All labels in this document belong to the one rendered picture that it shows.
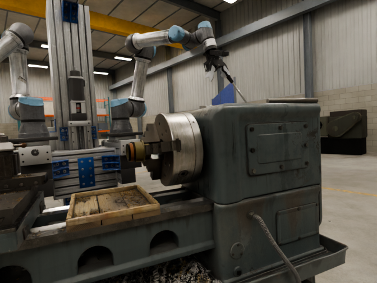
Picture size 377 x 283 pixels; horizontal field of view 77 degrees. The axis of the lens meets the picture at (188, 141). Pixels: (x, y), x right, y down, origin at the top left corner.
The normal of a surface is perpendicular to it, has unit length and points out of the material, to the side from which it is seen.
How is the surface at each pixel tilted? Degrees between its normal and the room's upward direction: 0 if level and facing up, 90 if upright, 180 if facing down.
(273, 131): 90
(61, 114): 90
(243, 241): 90
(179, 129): 59
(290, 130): 90
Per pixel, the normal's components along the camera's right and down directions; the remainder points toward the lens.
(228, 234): 0.40, 0.03
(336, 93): -0.76, 0.07
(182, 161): 0.40, 0.26
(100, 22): 0.65, 0.00
